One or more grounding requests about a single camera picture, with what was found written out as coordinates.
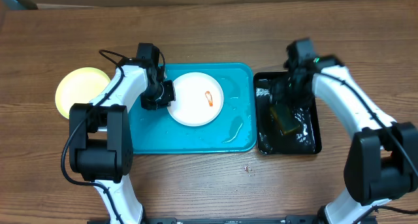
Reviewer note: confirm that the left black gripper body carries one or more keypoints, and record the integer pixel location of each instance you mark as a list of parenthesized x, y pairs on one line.
[(160, 96)]

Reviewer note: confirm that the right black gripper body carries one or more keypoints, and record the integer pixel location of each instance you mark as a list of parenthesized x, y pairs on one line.
[(292, 95)]

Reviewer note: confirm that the green yellow sponge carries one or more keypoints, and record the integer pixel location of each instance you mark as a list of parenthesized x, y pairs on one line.
[(284, 119)]

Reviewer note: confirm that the white plate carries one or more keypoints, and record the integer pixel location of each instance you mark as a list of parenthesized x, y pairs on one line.
[(199, 99)]

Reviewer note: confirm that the yellow plate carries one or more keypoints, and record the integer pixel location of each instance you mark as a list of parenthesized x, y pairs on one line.
[(79, 86)]

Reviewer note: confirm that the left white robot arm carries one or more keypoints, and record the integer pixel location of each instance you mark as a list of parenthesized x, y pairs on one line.
[(99, 150)]

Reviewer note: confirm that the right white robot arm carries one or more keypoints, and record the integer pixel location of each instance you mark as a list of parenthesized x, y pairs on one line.
[(381, 164)]

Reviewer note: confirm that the teal plastic tray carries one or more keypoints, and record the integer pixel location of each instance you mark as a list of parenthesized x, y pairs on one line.
[(234, 129)]

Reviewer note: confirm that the black rectangular water tray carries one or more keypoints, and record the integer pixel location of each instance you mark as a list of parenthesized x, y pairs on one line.
[(305, 140)]

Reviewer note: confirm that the small crumb debris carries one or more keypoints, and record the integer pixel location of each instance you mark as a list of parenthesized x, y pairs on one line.
[(248, 170)]

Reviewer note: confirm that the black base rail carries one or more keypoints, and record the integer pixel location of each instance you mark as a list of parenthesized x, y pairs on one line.
[(292, 219)]

